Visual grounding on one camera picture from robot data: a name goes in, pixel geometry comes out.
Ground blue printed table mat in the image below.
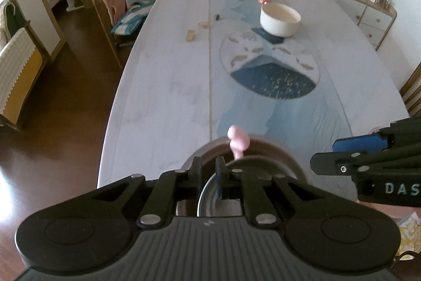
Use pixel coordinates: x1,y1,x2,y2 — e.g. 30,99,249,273
208,0,356,150

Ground striped teal cushion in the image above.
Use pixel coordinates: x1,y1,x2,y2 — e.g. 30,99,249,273
110,1,156,37

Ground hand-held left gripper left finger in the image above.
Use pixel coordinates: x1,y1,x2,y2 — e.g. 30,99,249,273
91,156,203,229

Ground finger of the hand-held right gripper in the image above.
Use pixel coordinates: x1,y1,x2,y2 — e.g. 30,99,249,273
310,149,421,175
332,118,421,154

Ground wooden chair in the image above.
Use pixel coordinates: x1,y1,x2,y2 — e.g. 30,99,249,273
89,0,155,68
399,62,421,117

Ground cream bowl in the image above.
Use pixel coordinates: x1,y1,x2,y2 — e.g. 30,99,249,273
259,2,302,38

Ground metal bowl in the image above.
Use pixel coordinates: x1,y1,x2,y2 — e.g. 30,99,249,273
197,157,297,219

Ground pink spoon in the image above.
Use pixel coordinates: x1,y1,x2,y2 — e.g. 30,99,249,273
228,125,251,160

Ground yellow sofa with white cover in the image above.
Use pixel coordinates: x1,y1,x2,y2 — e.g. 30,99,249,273
0,27,51,131

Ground person's right forearm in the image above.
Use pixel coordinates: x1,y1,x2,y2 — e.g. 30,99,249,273
357,201,421,221

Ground wooden sideboard with white drawers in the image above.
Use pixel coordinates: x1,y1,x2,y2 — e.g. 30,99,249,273
330,0,397,52

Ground dark brown bowl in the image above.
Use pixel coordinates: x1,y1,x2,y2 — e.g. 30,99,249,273
177,138,312,218

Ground yellow patterned cloth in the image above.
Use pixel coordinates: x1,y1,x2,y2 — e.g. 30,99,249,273
394,212,421,259

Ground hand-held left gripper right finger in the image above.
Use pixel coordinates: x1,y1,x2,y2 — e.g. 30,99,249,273
214,157,327,229

